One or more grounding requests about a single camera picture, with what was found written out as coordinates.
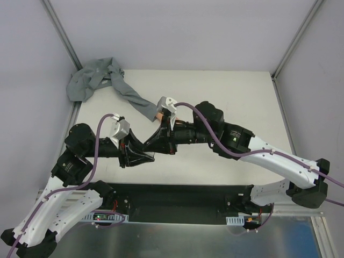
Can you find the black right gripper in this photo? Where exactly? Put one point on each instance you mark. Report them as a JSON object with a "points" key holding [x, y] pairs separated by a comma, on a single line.
{"points": [[170, 137]]}

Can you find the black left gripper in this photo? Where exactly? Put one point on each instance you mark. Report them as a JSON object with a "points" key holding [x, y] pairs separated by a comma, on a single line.
{"points": [[123, 152]]}

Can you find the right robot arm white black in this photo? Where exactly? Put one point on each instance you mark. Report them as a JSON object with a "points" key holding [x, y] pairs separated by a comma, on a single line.
{"points": [[303, 180]]}

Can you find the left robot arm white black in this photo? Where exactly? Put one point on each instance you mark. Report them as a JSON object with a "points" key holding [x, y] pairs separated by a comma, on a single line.
{"points": [[69, 194]]}

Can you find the mannequin hand with pink nails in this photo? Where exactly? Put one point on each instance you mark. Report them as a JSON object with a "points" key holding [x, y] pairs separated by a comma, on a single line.
{"points": [[159, 116]]}

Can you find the grey shirt with sleeve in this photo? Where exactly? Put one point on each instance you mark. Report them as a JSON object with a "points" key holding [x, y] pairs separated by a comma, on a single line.
{"points": [[102, 73]]}

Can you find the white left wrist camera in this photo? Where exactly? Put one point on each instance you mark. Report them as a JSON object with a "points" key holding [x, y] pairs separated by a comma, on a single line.
{"points": [[119, 130]]}

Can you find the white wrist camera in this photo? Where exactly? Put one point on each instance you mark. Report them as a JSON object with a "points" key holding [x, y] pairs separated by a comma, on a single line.
{"points": [[168, 103], [119, 130]]}

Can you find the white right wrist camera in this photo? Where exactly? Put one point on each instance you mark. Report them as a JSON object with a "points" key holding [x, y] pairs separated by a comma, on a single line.
{"points": [[168, 103]]}

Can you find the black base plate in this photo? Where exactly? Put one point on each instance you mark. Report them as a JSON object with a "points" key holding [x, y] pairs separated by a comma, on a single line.
{"points": [[174, 201]]}

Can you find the white cable duct left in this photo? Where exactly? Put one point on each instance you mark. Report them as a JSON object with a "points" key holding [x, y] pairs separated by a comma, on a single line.
{"points": [[104, 218]]}

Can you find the white cable duct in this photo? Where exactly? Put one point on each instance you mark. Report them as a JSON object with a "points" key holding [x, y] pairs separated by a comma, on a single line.
{"points": [[104, 218], [235, 221]]}

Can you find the white cable duct right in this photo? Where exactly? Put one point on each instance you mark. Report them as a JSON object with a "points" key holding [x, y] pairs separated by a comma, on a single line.
{"points": [[235, 221]]}

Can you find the aluminium frame post left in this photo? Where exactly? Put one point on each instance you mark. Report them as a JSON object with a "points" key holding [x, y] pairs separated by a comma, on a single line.
{"points": [[53, 16]]}

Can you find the aluminium frame post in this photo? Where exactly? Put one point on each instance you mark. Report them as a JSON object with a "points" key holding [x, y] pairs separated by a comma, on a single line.
{"points": [[304, 26], [53, 16]]}

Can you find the aluminium frame post right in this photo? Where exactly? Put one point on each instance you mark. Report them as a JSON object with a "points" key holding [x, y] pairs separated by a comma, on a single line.
{"points": [[304, 26]]}

